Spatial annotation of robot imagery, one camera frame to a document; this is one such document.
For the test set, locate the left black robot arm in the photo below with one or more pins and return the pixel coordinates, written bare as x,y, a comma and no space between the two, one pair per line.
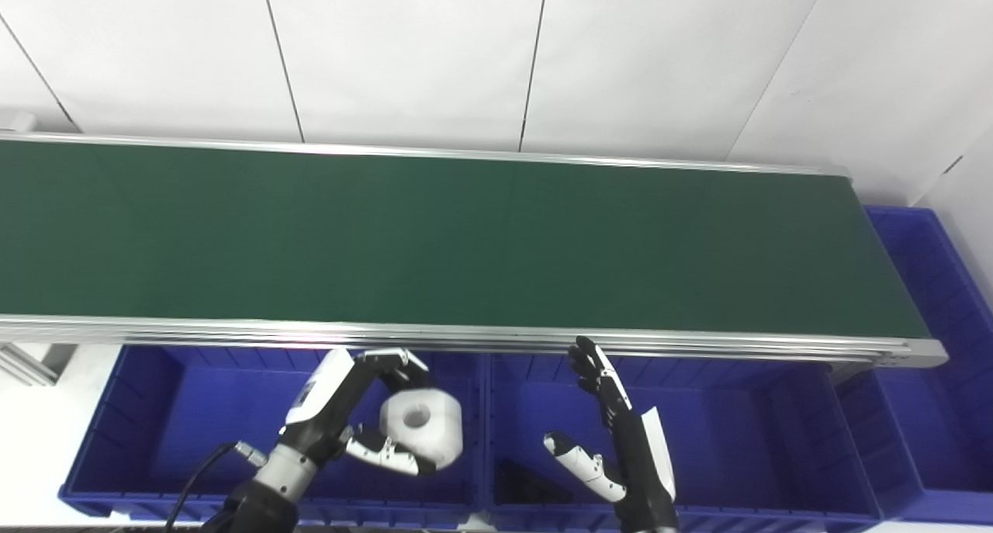
268,490

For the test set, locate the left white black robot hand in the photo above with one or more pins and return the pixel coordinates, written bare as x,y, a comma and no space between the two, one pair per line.
330,405

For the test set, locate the white round plastic part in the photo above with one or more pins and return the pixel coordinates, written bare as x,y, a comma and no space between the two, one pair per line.
427,428

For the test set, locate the blue plastic bin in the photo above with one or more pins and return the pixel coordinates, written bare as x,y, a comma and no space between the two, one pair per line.
178,432
745,440
946,378

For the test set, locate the green conveyor belt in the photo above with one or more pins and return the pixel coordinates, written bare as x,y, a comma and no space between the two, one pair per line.
465,242
465,337

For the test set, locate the aluminium conveyor support leg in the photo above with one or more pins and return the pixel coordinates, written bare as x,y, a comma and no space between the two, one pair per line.
31,362

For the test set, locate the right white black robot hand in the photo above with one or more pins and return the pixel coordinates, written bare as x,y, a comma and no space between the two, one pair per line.
632,440

